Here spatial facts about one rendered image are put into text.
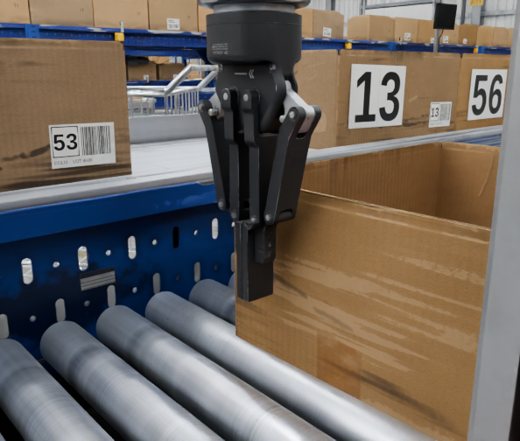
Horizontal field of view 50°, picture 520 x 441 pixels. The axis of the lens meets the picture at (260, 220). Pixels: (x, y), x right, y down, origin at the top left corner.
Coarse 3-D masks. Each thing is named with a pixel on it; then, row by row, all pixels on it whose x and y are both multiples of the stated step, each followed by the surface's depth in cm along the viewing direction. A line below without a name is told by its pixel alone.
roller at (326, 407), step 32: (160, 320) 67; (192, 320) 63; (224, 320) 63; (224, 352) 58; (256, 352) 56; (256, 384) 54; (288, 384) 51; (320, 384) 50; (320, 416) 48; (352, 416) 46; (384, 416) 45
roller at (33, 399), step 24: (0, 360) 54; (24, 360) 54; (0, 384) 52; (24, 384) 50; (48, 384) 50; (24, 408) 48; (48, 408) 46; (72, 408) 46; (24, 432) 47; (48, 432) 44; (72, 432) 43; (96, 432) 43
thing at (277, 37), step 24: (216, 24) 42; (240, 24) 40; (264, 24) 40; (288, 24) 41; (216, 48) 42; (240, 48) 41; (264, 48) 41; (288, 48) 42; (240, 72) 44; (264, 72) 42; (288, 72) 42; (240, 96) 45; (264, 96) 43; (240, 120) 46; (264, 120) 43
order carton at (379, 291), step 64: (320, 192) 64; (384, 192) 72; (448, 192) 80; (320, 256) 47; (384, 256) 42; (448, 256) 39; (256, 320) 56; (320, 320) 49; (384, 320) 44; (448, 320) 39; (384, 384) 45; (448, 384) 40
